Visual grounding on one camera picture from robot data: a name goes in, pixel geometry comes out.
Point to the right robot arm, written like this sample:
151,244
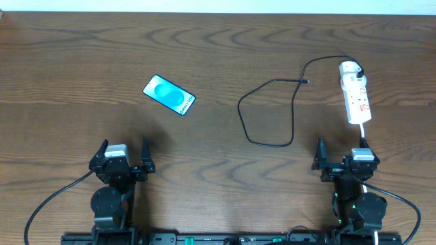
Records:
360,213

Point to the blue Galaxy smartphone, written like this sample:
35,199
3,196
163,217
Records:
169,94

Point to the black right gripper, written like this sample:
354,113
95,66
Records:
335,167

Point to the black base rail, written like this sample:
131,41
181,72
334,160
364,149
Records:
173,239

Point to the white power strip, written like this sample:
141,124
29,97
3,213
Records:
356,98

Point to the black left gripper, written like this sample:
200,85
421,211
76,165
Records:
135,171

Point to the white charger plug adapter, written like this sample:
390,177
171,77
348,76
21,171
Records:
350,71

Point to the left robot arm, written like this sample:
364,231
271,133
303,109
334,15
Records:
113,204

